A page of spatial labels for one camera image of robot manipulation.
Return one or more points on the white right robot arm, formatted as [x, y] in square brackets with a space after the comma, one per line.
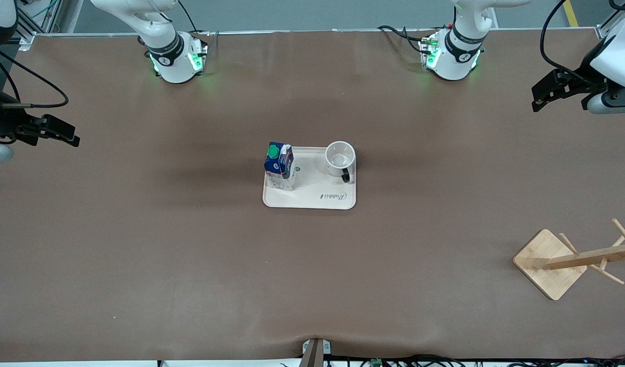
[159, 25]

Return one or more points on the wooden mug tree rack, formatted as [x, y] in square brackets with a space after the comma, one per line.
[547, 260]

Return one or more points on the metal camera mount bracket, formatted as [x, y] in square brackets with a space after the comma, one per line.
[316, 351]

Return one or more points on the brown table cover mat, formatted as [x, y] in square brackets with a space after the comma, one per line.
[139, 229]

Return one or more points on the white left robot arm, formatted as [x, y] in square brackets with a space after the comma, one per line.
[460, 30]

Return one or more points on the aluminium frame post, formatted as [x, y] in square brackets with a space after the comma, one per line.
[27, 36]
[604, 31]

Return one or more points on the blue white milk carton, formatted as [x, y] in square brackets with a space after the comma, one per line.
[280, 165]

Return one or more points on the cream plastic tray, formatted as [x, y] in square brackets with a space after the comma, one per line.
[317, 196]

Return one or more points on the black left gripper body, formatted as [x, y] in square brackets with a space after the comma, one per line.
[584, 76]

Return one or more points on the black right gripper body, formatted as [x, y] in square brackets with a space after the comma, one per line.
[1, 121]

